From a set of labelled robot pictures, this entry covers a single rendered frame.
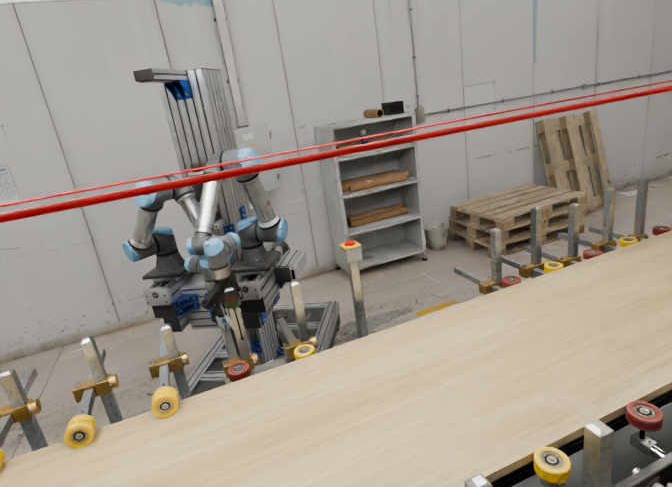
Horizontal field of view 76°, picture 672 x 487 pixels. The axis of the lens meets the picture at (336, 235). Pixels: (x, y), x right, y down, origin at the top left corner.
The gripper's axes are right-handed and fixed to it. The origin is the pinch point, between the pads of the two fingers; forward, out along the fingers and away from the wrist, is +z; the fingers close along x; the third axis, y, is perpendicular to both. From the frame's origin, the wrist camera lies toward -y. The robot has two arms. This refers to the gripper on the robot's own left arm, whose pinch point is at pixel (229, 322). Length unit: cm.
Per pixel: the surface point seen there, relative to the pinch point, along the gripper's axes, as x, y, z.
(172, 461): -44, -44, 7
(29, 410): 12, -70, 1
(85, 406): -4, -56, 1
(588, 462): -131, 10, -7
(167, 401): -24.4, -36.6, 1.9
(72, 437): -15, -63, 2
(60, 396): 197, -61, 97
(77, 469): -24, -65, 6
